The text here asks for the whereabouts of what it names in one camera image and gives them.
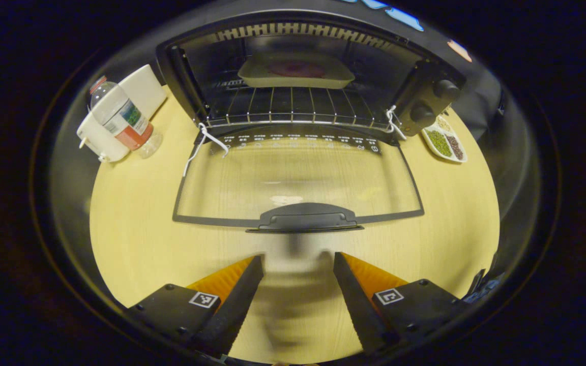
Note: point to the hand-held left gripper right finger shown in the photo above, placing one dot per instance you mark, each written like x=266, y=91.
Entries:
x=356, y=305

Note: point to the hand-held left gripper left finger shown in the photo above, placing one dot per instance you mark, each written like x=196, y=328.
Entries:
x=237, y=305

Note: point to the black electric oven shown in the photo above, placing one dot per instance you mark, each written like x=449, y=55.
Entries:
x=303, y=218

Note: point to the cream square plate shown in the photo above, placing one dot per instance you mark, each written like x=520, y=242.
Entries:
x=252, y=76

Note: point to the pink ham slice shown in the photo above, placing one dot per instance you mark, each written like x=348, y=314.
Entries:
x=295, y=69

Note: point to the white divided tray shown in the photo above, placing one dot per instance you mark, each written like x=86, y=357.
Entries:
x=427, y=138

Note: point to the green mung beans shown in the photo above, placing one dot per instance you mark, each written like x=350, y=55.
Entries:
x=439, y=143

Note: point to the dark red beans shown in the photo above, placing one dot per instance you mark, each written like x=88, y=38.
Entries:
x=455, y=147

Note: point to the yellow soybeans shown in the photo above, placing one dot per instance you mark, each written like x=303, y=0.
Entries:
x=444, y=123

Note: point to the black backdrop cloth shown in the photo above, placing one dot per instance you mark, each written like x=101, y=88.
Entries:
x=506, y=152

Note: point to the clear plastic water bottle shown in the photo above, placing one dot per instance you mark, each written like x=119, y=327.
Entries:
x=120, y=117

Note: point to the white toaster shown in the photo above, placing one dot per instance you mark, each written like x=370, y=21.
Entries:
x=143, y=89

